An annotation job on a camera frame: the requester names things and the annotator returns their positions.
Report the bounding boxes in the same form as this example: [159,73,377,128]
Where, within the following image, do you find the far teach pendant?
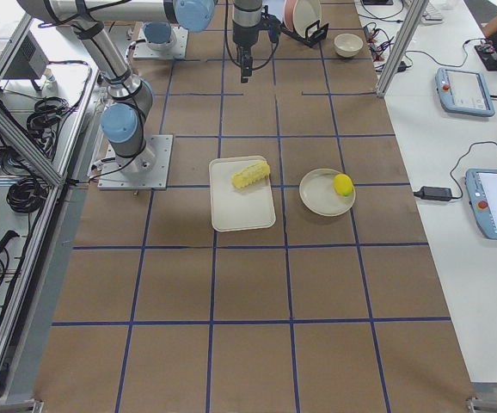
[435,67,495,117]

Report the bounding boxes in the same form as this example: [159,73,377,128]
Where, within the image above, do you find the black power adapter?
[414,186,453,201]

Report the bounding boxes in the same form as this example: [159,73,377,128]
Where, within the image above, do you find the aluminium frame post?
[376,0,427,98]

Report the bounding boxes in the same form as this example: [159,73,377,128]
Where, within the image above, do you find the pink plate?
[283,0,298,32]

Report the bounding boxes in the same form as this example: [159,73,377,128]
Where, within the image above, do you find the black dish rack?
[280,20,328,47]

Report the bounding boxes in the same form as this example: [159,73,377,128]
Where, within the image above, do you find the yellow bread roll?
[231,160,271,189]

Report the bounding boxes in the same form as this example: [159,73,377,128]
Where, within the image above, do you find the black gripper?
[236,45,253,83]

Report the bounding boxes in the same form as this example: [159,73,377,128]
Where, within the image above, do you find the cream round plate with lemon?
[299,169,356,217]

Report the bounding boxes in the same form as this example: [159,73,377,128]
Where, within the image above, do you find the cream plate in rack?
[292,0,322,38]

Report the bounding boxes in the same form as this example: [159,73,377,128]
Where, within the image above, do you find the cream bowl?
[334,33,364,59]

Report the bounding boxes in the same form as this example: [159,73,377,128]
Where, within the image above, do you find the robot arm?
[163,1,281,83]
[19,1,179,188]

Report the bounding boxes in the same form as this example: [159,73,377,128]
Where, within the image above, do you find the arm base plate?
[97,134,173,190]
[132,26,188,60]

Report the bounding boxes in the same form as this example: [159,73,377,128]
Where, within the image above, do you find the yellow lemon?
[333,174,354,196]

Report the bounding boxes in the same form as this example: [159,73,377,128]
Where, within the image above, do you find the cream rectangular tray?
[209,155,276,232]

